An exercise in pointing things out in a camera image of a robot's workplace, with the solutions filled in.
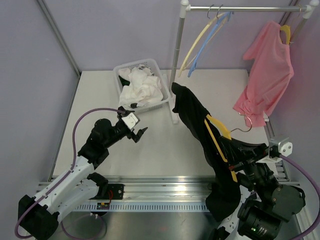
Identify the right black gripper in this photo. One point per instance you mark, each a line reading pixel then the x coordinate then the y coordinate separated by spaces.
pixel 244 155

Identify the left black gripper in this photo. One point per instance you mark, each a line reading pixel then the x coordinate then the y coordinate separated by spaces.
pixel 120 110

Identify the white printed t shirt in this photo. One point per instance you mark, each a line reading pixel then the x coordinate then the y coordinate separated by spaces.
pixel 143 90

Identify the black t shirt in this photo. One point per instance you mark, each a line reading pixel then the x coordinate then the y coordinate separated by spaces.
pixel 225 195

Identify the green and white t shirt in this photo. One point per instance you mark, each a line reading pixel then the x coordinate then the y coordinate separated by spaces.
pixel 123 73

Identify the cream plastic hanger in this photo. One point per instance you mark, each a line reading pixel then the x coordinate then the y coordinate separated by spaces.
pixel 186 59

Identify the light blue hanger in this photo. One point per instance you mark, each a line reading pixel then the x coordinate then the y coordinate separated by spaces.
pixel 220 21

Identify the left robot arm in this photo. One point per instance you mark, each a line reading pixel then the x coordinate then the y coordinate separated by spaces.
pixel 39 216

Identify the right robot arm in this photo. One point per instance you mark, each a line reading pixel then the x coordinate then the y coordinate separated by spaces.
pixel 265 204

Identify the pink t shirt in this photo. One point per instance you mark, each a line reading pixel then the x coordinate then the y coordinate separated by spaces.
pixel 269 76

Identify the yellow hanger back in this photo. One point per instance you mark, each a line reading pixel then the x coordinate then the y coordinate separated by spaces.
pixel 285 34

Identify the white plastic basket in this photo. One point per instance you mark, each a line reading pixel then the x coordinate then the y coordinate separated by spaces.
pixel 154 67

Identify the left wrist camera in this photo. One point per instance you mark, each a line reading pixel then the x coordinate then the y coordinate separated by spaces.
pixel 131 120

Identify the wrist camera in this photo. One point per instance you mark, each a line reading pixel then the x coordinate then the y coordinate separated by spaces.
pixel 131 120
pixel 278 145

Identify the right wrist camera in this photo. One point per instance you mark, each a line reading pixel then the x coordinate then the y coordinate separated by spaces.
pixel 278 145

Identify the aluminium mounting rail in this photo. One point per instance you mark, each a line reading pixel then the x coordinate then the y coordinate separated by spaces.
pixel 164 189

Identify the white slotted cable duct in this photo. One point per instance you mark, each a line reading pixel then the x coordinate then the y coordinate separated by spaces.
pixel 148 207

